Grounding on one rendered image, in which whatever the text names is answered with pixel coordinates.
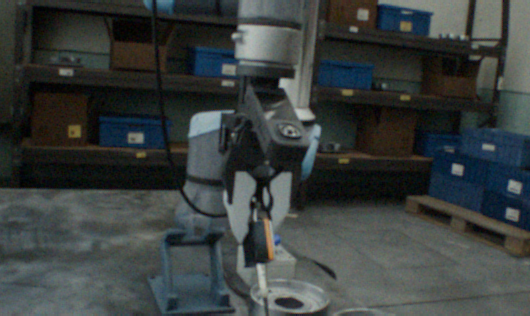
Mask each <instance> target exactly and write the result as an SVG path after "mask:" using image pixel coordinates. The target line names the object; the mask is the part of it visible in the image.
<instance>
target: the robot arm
mask: <svg viewBox="0 0 530 316"><path fill-rule="evenodd" d="M318 8H319V0H157V12H164V13H168V14H169V15H173V14H182V15H194V16H202V15H206V16H216V17H227V18H238V29H237V34H234V35H233V36H232V40H233V41H236V42H237V43H236V53H235V58H236V59H237V60H240V64H239V63H236V69H235V74H236V75H237V77H241V80H240V91H239V103H238V109H234V111H213V112H203V113H198V114H196V115H195V116H193V118H192V120H191V126H190V134H189V135H188V137H189V149H188V164H187V179H186V185H185V187H184V192H185V194H186V195H187V197H188V198H189V200H190V201H191V202H192V203H193V204H194V205H195V206H196V207H197V208H199V209H201V210H202V211H205V212H208V213H215V214H219V213H226V212H228V214H229V217H226V218H215V220H214V223H213V225H212V228H225V229H226V230H231V229H232V230H233V233H234V234H235V236H236V237H237V239H238V241H239V243H240V244H244V243H245V241H246V238H247V236H248V235H249V227H248V220H249V217H250V215H251V210H250V200H251V197H252V196H253V195H254V193H255V190H256V185H257V183H256V181H255V180H254V179H253V178H252V177H251V176H258V177H267V180H266V188H265V190H264V202H265V205H266V207H267V209H266V211H267V215H268V219H269V221H271V222H272V229H273V236H276V234H277V233H278V231H279V229H280V228H281V226H282V222H283V220H284V218H285V216H286V214H287V212H288V209H289V206H290V205H291V204H292V202H293V199H294V196H295V194H296V191H297V188H298V186H299V183H300V181H302V180H305V179H306V178H307V177H308V176H309V174H310V171H311V167H312V164H313V160H314V156H315V152H316V147H317V143H318V138H319V134H320V127H319V126H317V125H314V115H313V114H312V113H311V111H310V110H309V108H308V102H309V93H310V84H311V74H312V64H313V54H314V44H315V36H316V26H317V17H318ZM178 213H191V215H192V219H193V225H194V227H198V228H205V229H206V227H207V225H208V222H209V220H210V218H208V217H204V216H202V215H199V214H198V213H196V212H195V211H193V210H192V209H191V208H190V207H189V206H188V205H187V203H186V202H185V201H184V199H183V198H182V196H181V197H180V199H179V202H178V204H177V207H176V215H177V214H178Z"/></svg>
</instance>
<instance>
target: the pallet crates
mask: <svg viewBox="0 0 530 316"><path fill-rule="evenodd" d="M462 128H463V127H462ZM478 130H482V131H478ZM434 148H435V153H434V154H433V155H434V159H433V166H432V171H431V173H432V175H431V178H430V179H431V182H430V189H429V195H422V196H420V195H413V196H407V199H406V201H407V202H406V208H405V209H406V210H405V212H406V213H408V214H410V215H412V216H415V217H417V218H420V219H422V220H425V221H427V222H430V223H432V224H434V225H436V226H439V227H441V228H444V229H449V230H450V231H453V232H455V233H458V234H461V235H463V236H466V237H467V238H470V239H472V240H475V241H477V242H480V243H481V244H486V245H488V246H491V247H492V248H495V249H497V250H500V251H503V252H504V253H507V254H509V255H514V256H516V257H518V258H526V257H529V255H528V254H529V253H530V135H524V134H519V133H513V132H508V131H502V130H497V129H488V128H463V133H462V139H461V145H460V148H443V147H434ZM445 149H454V152H451V151H446V150H445ZM425 205H426V206H429V207H431V208H432V210H433V211H434V212H437V213H440V214H442V215H445V216H448V217H450V218H453V219H452V223H451V224H449V223H446V222H444V221H441V220H438V219H436V218H433V217H431V216H429V215H426V214H425V210H426V206H425ZM473 226H475V227H478V228H481V229H483V230H485V231H488V232H491V233H493V234H495V235H498V236H500V237H501V236H503V237H506V241H505V244H502V243H500V242H497V241H494V240H490V239H487V238H485V237H482V236H481V235H478V234H475V233H473V232H472V230H473Z"/></svg>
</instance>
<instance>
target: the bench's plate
mask: <svg viewBox="0 0 530 316"><path fill-rule="evenodd" d="M180 197H181V195H180V193H179V191H102V190H93V189H0V300H1V301H0V313H1V314H0V316H21V315H22V313H23V308H24V311H25V313H24V314H23V315H22V316H54V315H55V314H56V313H57V306H56V305H55V304H54V303H53V302H55V303H56V304H57V305H58V307H59V312H58V314H57V315H56V316H148V309H149V311H150V315H149V316H162V313H161V311H160V308H159V306H158V304H157V301H156V299H155V297H154V294H153V293H152V291H151V288H150V286H149V283H148V281H147V276H162V271H161V256H160V241H161V240H162V238H163V236H164V235H165V233H166V232H167V230H168V229H170V228H178V227H177V226H176V224H175V222H174V220H173V218H174V217H175V215H176V207H177V204H178V202H179V199H180ZM91 226H92V227H91ZM66 232H67V233H66ZM72 232H73V233H72ZM276 235H278V236H279V237H280V243H279V245H280V246H281V247H282V248H283V249H284V250H285V251H287V252H288V253H289V254H290V255H291V256H292V257H293V258H294V259H295V267H294V276H293V280H294V281H300V282H304V283H311V284H313V285H316V286H318V287H320V288H321V289H323V290H324V291H325V292H326V293H327V294H328V295H329V297H330V307H329V314H328V316H332V315H333V314H334V313H336V312H338V311H340V310H344V309H349V308H367V307H366V306H365V305H364V304H363V303H362V302H360V301H358V300H357V299H356V298H355V297H353V296H352V295H351V294H350V293H349V292H348V291H346V290H345V289H344V287H343V286H342V285H340V284H339V283H338V282H337V281H336V280H335V279H333V278H331V277H330V276H329V275H328V274H326V273H325V272H324V271H323V270H322V269H321V268H319V267H318V266H317V265H316V264H315V263H314V262H312V261H311V260H310V259H309V258H308V257H307V256H305V255H304V254H303V253H302V252H301V251H300V250H298V249H297V248H296V247H295V246H294V245H293V244H291V243H290V242H289V241H288V240H287V239H286V238H284V237H283V236H281V235H280V233H277V234H276ZM219 240H220V249H221V256H222V257H221V258H222V259H223V260H222V261H223V262H224V263H223V264H224V265H225V266H224V267H225V268H226V269H225V270H226V271H227V272H226V273H227V274H228V277H230V279H229V280H231V281H232V283H233V284H234V285H235V286H238V289H241V290H242V292H243V293H244V292H246V293H247V295H249V294H250V290H251V289H250V287H248V286H247V285H246V283H245V282H244V281H243V279H242V278H241V277H240V276H239V274H238V273H237V264H238V252H239V246H240V245H243V244H240V243H239V241H238V239H237V237H236V236H235V234H234V233H233V230H232V229H231V230H226V233H225V234H224V235H223V236H222V237H221V238H220V239H219ZM33 244H34V245H33ZM170 249H171V264H172V275H181V274H189V275H198V274H211V267H210V256H209V246H185V247H170ZM83 264H84V265H83ZM223 277H224V286H225V288H226V289H227V290H228V292H229V293H230V301H231V303H232V304H233V305H234V307H235V308H236V313H225V314H223V313H213V314H202V315H190V316H251V315H250V314H249V300H250V298H247V297H244V296H242V295H241V294H239V293H238V292H237V291H236V290H234V288H233V287H232V286H231V285H230V284H228V282H227V280H226V277H225V276H224V273H223ZM14 296H19V297H14ZM23 296H34V297H23ZM10 297H12V298H10ZM38 297H42V298H38ZM6 298H8V300H2V299H6ZM43 298H45V299H43ZM122 298H127V299H122ZM46 299H49V300H51V301H53V302H51V301H49V300H46ZM129 299H132V300H129ZM10 300H12V301H10ZM133 300H135V301H133ZM13 301H15V302H18V303H19V304H21V305H22V306H23V308H22V307H21V306H20V305H19V304H17V303H15V302H13ZM136 301H138V302H136ZM139 302H141V303H143V304H144V305H146V306H147V307H148V309H147V308H146V307H145V306H144V305H143V304H141V303H139ZM128 312H130V313H128Z"/></svg>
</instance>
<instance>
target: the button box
mask: <svg viewBox="0 0 530 316"><path fill-rule="evenodd" d="M275 250H276V256H277V259H276V261H274V262H273V263H271V264H270V265H268V266H267V271H268V276H267V277H268V280H277V279H283V280H293V276H294V267H295V259H294V258H293V257H292V256H291V255H290V254H289V253H288V252H287V251H285V250H284V249H283V248H282V247H281V246H280V245H279V244H277V245H275ZM244 265H245V262H244V252H243V245H240V246H239V252H238V264H237V273H238V274H239V276H240V277H241V278H242V279H243V281H244V282H245V283H246V285H247V286H248V287H250V289H251V288H252V287H253V286H255V285H256V284H258V280H257V278H258V277H257V273H256V268H244V267H243V266H244Z"/></svg>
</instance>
